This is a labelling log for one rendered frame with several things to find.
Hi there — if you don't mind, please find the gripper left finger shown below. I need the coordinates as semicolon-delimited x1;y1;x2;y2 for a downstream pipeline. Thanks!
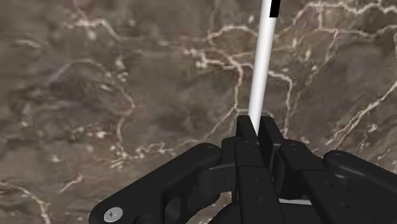
88;115;287;224

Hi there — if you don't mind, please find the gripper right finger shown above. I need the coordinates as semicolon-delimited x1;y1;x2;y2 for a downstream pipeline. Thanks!
258;115;397;224

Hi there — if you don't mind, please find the white pen with black clip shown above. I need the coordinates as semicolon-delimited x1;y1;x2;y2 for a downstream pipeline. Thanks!
247;0;282;136

